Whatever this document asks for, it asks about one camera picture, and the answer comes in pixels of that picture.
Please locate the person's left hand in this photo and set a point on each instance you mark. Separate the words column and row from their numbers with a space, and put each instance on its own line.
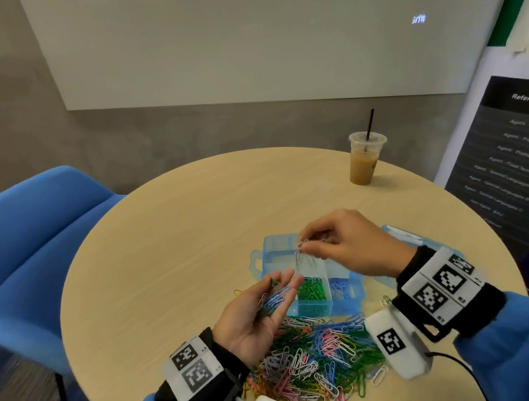
column 249, row 329

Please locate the person's right hand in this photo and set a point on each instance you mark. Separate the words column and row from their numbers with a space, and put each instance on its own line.
column 360, row 243

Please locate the bunch of blue paper clips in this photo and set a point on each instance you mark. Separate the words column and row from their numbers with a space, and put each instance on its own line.
column 341, row 287

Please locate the white paper clip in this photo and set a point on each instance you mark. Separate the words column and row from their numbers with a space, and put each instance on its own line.
column 304, row 244

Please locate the bunch of green paper clips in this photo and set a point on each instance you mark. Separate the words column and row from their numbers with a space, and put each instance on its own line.
column 311, row 290

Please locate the pile of coloured paper clips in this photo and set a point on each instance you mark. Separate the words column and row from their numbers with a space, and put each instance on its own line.
column 318, row 358

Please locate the blue compartment organizer box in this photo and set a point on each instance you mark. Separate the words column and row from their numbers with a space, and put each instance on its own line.
column 278, row 255

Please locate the blue transparent box lid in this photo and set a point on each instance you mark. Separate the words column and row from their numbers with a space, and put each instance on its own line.
column 401, row 235

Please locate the left wrist marker band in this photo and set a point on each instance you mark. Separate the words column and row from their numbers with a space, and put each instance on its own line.
column 193, row 370

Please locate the wrist marker band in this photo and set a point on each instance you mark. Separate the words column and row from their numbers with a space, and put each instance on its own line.
column 193, row 370
column 444, row 285

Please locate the iced coffee plastic cup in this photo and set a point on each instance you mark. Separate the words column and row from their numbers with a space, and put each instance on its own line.
column 364, row 165

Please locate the right wrist marker band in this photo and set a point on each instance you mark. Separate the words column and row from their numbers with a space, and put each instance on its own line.
column 444, row 285

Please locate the round wooden table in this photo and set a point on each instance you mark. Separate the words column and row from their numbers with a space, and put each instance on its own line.
column 180, row 230

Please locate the black drinking straw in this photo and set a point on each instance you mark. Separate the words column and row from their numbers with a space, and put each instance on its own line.
column 370, row 123

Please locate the blue upholstered chair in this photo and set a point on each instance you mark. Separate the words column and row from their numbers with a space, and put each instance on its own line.
column 16, row 265

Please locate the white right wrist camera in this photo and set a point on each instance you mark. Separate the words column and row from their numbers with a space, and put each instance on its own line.
column 397, row 342

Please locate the white wall board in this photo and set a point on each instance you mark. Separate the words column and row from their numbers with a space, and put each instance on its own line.
column 288, row 26

